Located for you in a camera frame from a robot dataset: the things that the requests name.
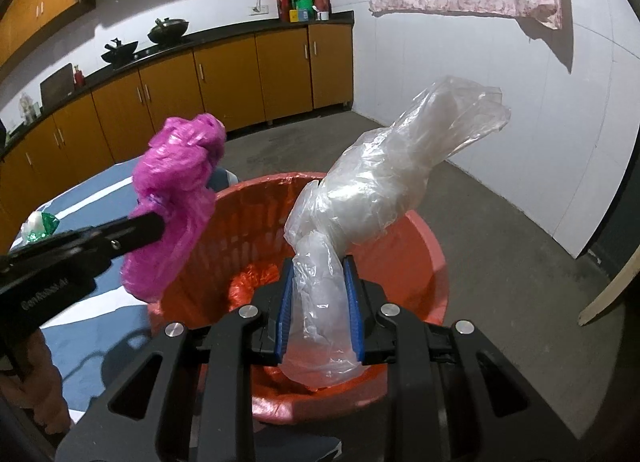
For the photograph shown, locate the orange upper kitchen cabinets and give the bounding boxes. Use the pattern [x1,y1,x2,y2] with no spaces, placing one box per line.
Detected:
[0,0,336,70]

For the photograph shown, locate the black kitchen countertop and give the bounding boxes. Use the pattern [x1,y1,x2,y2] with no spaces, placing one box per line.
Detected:
[0,12,355,163]

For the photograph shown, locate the dark door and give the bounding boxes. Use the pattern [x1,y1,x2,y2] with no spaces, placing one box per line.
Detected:
[582,0,640,273]

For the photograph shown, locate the red trash bin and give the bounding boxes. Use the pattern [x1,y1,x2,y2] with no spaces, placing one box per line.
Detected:
[147,172,447,425]

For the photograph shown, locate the orange kitchen cabinets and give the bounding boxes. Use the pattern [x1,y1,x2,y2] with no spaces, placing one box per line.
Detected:
[0,22,355,253]
[0,0,336,70]

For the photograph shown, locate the clear plastic bag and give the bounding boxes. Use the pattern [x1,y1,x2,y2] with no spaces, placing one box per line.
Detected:
[284,76,512,385]

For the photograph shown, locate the blue striped tablecloth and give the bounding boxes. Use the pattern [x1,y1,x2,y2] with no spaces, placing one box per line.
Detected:
[10,159,341,462]

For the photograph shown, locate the brown cutting board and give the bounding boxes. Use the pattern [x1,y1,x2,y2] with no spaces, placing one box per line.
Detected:
[40,63,76,108]

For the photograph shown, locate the black open wok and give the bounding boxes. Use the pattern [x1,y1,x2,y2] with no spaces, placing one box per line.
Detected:
[101,38,140,64]

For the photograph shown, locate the wooden plank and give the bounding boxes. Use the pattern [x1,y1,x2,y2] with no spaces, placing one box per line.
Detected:
[580,262,640,327]

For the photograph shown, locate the magenta plastic bag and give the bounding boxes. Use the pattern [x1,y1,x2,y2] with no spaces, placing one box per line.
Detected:
[121,113,227,304]

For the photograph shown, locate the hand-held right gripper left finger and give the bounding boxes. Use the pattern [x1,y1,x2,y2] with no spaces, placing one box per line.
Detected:
[55,258,297,462]

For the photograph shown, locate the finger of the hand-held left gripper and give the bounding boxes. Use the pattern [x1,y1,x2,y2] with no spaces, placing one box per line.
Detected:
[75,213,167,264]

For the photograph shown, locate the pale bottles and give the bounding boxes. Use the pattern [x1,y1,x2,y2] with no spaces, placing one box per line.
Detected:
[19,92,41,123]

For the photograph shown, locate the black wok with lid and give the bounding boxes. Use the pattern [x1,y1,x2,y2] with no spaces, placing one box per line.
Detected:
[147,18,191,45]

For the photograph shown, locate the orange lower kitchen cabinets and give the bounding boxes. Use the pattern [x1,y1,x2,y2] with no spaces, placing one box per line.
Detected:
[0,22,355,253]

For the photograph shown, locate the green and white wrapper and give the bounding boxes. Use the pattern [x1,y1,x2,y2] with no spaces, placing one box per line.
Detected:
[20,212,61,245]

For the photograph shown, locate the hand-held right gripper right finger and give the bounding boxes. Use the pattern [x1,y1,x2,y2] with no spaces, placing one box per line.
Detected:
[342,255,586,462]

